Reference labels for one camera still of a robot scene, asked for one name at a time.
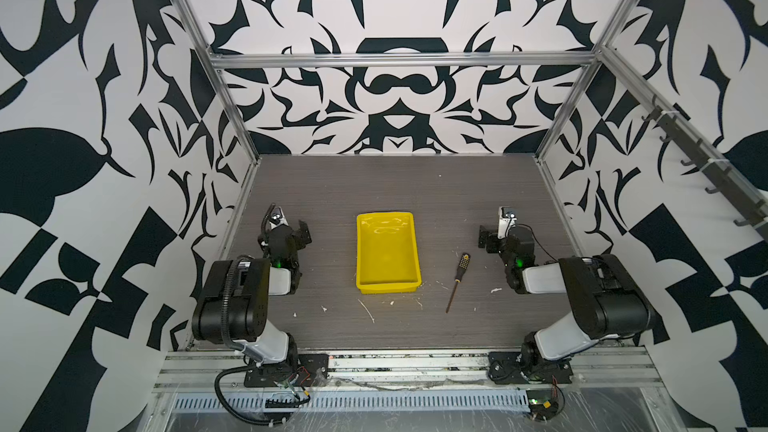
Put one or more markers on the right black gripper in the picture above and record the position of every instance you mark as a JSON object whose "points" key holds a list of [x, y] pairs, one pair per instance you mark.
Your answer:
{"points": [[485, 236]]}

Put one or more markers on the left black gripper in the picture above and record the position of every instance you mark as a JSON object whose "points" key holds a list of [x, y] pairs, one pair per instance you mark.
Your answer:
{"points": [[300, 236]]}

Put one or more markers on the black yellow handled screwdriver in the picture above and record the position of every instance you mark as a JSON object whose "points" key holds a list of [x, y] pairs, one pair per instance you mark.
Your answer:
{"points": [[461, 270]]}

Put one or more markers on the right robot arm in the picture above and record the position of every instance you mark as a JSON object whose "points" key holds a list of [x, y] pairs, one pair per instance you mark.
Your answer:
{"points": [[605, 304]]}

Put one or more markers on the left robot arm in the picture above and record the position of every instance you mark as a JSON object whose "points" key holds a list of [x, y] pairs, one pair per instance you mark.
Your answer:
{"points": [[232, 310]]}

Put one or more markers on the yellow plastic bin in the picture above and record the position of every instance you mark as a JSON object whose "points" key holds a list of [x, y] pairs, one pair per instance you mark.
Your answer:
{"points": [[387, 259]]}

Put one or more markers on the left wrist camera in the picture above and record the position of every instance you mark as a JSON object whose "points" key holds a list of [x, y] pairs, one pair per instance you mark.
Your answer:
{"points": [[274, 217]]}

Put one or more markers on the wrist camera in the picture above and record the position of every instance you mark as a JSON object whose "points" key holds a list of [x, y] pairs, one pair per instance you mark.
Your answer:
{"points": [[274, 217], [506, 221]]}

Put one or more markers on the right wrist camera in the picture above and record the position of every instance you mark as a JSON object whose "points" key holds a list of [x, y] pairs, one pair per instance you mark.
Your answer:
{"points": [[506, 221]]}

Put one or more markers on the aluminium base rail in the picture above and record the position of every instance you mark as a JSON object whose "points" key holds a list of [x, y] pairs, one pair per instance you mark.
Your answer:
{"points": [[411, 368]]}

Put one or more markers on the white slotted cable duct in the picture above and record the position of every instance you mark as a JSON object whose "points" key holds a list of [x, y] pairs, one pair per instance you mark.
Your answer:
{"points": [[510, 400]]}

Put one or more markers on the black wall hook rail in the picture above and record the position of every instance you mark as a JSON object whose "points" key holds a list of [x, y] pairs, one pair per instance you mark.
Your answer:
{"points": [[702, 156]]}

